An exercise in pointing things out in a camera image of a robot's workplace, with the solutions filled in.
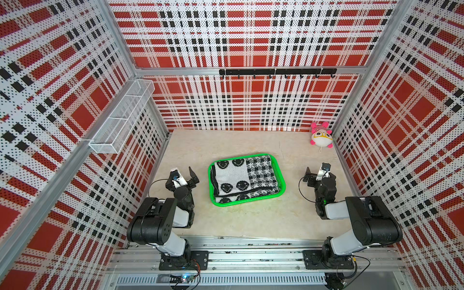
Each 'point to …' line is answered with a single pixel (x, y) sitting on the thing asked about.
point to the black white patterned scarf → (242, 179)
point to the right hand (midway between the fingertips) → (319, 168)
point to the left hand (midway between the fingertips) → (184, 170)
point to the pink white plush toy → (321, 136)
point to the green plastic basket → (280, 174)
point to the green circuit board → (179, 278)
